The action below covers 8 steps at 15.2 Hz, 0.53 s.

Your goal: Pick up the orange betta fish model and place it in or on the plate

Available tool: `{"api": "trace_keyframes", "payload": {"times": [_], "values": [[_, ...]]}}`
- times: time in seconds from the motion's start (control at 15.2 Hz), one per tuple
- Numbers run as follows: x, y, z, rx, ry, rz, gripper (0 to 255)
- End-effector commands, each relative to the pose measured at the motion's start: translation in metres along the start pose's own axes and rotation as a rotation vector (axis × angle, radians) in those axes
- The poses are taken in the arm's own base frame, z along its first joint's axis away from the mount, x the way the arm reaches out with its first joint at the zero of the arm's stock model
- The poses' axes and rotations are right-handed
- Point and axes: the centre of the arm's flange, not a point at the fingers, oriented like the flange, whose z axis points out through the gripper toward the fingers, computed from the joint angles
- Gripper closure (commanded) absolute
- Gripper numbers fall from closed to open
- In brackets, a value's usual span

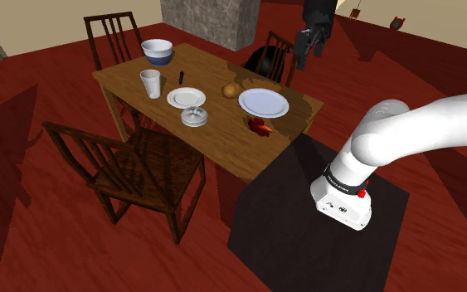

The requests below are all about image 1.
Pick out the white cup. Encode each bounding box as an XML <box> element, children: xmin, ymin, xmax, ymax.
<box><xmin>139</xmin><ymin>69</ymin><xmax>162</xmax><ymax>100</ymax></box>

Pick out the black round object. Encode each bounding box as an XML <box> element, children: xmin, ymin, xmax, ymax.
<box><xmin>242</xmin><ymin>45</ymin><xmax>289</xmax><ymax>83</ymax></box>

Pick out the red lumpy object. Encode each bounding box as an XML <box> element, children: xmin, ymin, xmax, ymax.
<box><xmin>244</xmin><ymin>116</ymin><xmax>275</xmax><ymax>139</ymax></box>

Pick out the small white plate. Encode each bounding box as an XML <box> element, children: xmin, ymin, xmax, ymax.
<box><xmin>166</xmin><ymin>86</ymin><xmax>207</xmax><ymax>110</ymax></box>

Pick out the black robot stand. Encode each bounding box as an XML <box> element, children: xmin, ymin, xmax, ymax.
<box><xmin>226</xmin><ymin>133</ymin><xmax>411</xmax><ymax>292</ymax></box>

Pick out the large white plate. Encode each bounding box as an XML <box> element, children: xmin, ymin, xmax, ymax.
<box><xmin>238</xmin><ymin>88</ymin><xmax>290</xmax><ymax>119</ymax></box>

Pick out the dark wooden chair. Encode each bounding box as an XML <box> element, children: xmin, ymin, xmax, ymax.
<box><xmin>242</xmin><ymin>30</ymin><xmax>299</xmax><ymax>88</ymax></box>
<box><xmin>83</xmin><ymin>11</ymin><xmax>156</xmax><ymax>131</ymax></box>
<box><xmin>41</xmin><ymin>120</ymin><xmax>207</xmax><ymax>246</ymax></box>

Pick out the brown round fruit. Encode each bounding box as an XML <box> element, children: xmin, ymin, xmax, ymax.
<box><xmin>221</xmin><ymin>82</ymin><xmax>243</xmax><ymax>100</ymax></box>

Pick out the wooden dining table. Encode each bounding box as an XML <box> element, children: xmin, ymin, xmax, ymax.
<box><xmin>92</xmin><ymin>41</ymin><xmax>325</xmax><ymax>184</ymax></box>

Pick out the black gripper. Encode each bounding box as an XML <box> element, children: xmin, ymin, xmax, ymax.
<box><xmin>294</xmin><ymin>0</ymin><xmax>338</xmax><ymax>71</ymax></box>

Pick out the white and blue bowl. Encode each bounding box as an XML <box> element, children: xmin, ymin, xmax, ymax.
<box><xmin>140</xmin><ymin>38</ymin><xmax>174</xmax><ymax>67</ymax></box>

